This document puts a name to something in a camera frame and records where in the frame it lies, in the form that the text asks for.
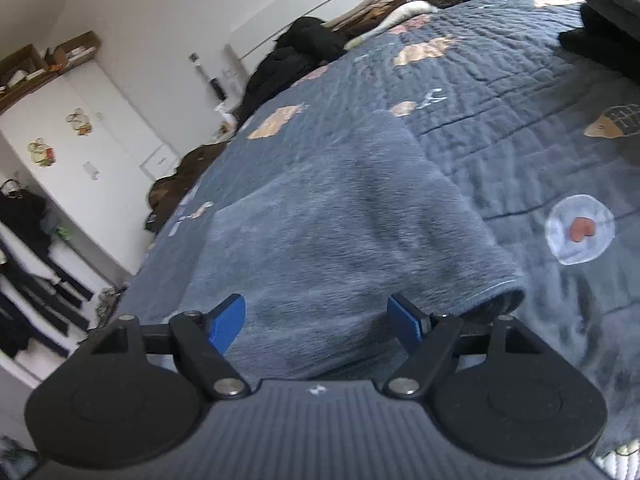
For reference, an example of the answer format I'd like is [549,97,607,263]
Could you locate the white wardrobe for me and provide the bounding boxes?
[0,57,182,392]

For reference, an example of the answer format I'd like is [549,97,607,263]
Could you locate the cardboard box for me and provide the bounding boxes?
[46,30,104,72]
[0,44,49,89]

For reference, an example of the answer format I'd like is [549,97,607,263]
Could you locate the grey fleece garment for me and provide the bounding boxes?
[175,110,527,382]

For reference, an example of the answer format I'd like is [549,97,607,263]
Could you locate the white headboard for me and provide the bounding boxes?
[227,0,497,87]

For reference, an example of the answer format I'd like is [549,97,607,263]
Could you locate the white quilted mattress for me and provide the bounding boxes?
[590,439,640,480]

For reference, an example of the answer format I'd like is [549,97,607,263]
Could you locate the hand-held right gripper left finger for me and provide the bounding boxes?
[87,293,251,401]

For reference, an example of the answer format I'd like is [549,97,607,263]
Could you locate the brown folded blankets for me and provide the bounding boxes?
[325,0,442,37]

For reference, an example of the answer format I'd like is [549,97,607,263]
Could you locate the white pillow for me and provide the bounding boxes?
[345,0,442,52]

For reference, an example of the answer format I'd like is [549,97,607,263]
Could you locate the wardrobe door sticker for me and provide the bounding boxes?
[27,137,57,167]
[67,107,94,137]

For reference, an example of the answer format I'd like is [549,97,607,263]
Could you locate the blue-grey printed quilt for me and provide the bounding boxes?
[117,0,640,457]

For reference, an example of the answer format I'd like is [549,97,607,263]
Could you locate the white spray bottle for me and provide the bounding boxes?
[214,102,239,129]

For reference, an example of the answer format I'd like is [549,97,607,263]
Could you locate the dark hanging clothes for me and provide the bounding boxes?
[0,180,94,362]

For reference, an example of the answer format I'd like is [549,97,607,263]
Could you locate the brown fuzzy blanket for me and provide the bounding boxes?
[145,140,232,234]

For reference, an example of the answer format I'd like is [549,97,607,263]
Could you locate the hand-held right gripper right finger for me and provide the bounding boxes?
[382,293,538,400]

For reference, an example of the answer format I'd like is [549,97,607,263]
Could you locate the black jacket pile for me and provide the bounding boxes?
[232,16,349,134]

